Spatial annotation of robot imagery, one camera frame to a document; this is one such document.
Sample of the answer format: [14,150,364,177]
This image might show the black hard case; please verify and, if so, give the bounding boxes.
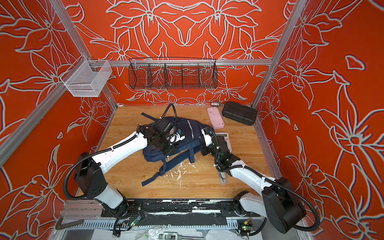
[222,102,257,126]

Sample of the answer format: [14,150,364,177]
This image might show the dark metal hex key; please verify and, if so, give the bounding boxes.
[55,218,84,230]

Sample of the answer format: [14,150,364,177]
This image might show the white wire mesh basket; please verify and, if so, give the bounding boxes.
[60,55,112,98]

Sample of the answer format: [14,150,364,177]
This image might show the clear plastic pen box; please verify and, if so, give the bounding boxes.
[218,172,228,185]

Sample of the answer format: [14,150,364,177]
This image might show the navy blue student backpack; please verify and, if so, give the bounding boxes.
[142,117,208,187]

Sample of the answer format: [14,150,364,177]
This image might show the pink pencil case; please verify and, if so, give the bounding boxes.
[207,107,225,129]

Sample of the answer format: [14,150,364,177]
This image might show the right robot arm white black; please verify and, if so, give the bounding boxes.
[200,127,320,234]

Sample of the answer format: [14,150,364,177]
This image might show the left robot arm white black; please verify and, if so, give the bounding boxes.
[63,112,184,220]

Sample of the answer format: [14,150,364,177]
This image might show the black wire wall basket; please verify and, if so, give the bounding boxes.
[128,58,219,90]

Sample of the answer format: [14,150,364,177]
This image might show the pink calculator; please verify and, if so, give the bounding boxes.
[216,132,232,153]

